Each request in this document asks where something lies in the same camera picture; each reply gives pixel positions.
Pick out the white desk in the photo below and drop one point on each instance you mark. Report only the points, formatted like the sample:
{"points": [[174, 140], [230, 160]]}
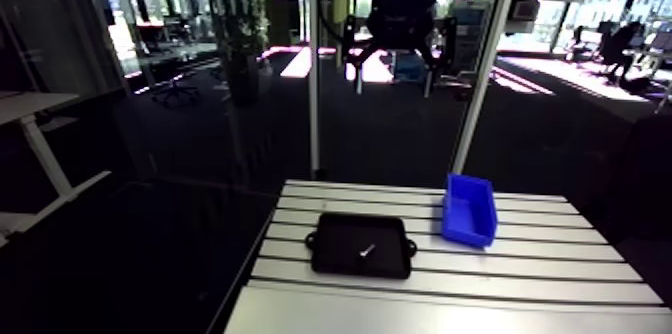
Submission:
{"points": [[42, 162]]}

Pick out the black office chair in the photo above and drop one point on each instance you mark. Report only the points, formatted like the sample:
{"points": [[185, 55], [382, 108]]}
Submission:
{"points": [[176, 92]]}

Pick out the black tray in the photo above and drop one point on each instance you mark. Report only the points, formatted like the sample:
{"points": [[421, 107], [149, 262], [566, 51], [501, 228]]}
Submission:
{"points": [[341, 244]]}

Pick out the steel bolt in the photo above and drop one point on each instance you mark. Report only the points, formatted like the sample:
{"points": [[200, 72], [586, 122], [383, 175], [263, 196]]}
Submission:
{"points": [[367, 251]]}

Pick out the potted plant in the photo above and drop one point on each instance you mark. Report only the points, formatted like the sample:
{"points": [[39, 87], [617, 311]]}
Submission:
{"points": [[242, 47]]}

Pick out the white slanted post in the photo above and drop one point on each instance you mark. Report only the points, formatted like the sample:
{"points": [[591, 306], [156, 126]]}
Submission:
{"points": [[483, 73]]}

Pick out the blue bin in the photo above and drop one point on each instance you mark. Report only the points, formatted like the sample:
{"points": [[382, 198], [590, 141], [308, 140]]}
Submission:
{"points": [[469, 215]]}

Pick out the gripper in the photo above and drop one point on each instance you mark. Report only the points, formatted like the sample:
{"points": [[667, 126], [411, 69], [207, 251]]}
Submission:
{"points": [[401, 16]]}

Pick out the white upright post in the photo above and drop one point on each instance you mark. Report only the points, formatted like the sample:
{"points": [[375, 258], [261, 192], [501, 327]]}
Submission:
{"points": [[313, 89]]}

